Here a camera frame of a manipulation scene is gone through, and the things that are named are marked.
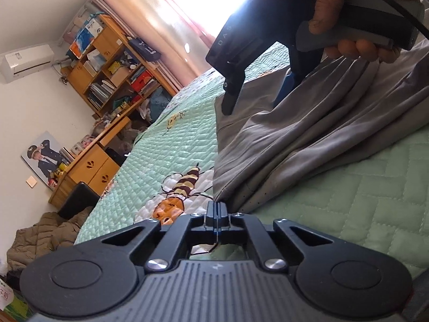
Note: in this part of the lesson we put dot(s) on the wall poster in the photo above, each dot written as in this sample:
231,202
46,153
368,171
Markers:
43,161

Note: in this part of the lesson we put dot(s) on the pink curtain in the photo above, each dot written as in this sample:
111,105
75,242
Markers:
150,13

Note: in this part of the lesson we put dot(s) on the olive quilted jacket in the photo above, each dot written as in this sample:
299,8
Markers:
37,238

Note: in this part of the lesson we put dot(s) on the grey pants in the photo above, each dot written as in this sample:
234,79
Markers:
318,134

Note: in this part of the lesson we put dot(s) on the beige light switch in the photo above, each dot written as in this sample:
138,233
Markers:
32,181

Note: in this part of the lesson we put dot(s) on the navy hanging bag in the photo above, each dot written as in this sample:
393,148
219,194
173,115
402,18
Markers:
144,50

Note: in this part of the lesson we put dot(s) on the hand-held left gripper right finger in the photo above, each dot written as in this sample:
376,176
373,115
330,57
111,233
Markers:
222,216

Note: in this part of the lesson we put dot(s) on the wooden bookshelf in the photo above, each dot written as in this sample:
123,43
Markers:
104,40

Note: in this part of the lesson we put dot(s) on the blue white cardboard box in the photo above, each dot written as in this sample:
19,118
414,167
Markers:
85,33

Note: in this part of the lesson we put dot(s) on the black chair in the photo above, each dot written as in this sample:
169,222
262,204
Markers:
77,198

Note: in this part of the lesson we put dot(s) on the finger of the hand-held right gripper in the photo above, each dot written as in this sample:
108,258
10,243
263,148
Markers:
233,90
296,70

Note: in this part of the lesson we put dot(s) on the person's right hand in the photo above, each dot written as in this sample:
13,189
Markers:
330,10

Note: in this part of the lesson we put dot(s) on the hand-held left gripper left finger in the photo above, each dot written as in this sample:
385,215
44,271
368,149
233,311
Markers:
212,215

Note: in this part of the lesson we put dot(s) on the white air conditioner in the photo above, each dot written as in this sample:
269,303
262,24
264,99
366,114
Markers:
26,62

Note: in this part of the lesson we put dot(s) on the blue cloth bundle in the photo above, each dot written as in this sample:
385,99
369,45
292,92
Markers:
161,104

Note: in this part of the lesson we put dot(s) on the green quilted bee bedspread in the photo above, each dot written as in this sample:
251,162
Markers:
352,191

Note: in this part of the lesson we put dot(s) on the red box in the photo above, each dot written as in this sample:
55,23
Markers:
143,80

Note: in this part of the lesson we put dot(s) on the wooden desk with drawers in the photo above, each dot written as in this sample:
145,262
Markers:
97,171

